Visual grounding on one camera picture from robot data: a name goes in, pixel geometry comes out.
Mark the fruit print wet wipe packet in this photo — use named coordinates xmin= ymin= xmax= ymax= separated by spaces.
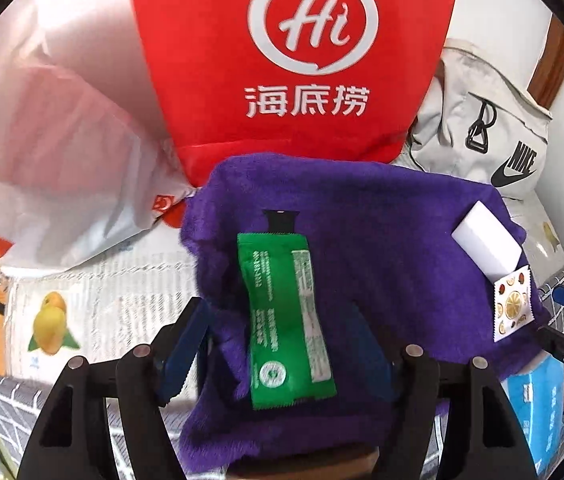
xmin=494 ymin=264 xmax=535 ymax=342

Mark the white sponge block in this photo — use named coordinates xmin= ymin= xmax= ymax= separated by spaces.
xmin=451 ymin=202 xmax=522 ymax=284

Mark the green snack packet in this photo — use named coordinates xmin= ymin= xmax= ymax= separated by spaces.
xmin=237 ymin=233 xmax=337 ymax=411

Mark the black card piece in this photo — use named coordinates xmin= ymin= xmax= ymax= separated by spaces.
xmin=263 ymin=209 xmax=298 ymax=234

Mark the blue tissue pack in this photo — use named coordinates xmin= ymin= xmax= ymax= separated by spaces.
xmin=501 ymin=352 xmax=564 ymax=479

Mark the grey checkered blanket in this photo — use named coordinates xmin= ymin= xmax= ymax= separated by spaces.
xmin=0 ymin=266 xmax=564 ymax=479

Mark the newspaper with fruit print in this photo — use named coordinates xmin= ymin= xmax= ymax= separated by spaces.
xmin=6 ymin=198 xmax=549 ymax=383

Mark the purple towel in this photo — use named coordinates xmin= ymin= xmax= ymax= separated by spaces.
xmin=179 ymin=154 xmax=540 ymax=474

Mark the grey Nike pouch bag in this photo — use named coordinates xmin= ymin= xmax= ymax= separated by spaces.
xmin=394 ymin=39 xmax=552 ymax=200

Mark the white Miniso plastic bag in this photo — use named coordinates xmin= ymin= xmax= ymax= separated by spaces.
xmin=0 ymin=0 xmax=192 ymax=272

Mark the red Haidilao paper bag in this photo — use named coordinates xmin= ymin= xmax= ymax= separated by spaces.
xmin=132 ymin=0 xmax=456 ymax=185

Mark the brown wooden door frame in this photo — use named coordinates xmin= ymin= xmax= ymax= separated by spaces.
xmin=528 ymin=15 xmax=564 ymax=108

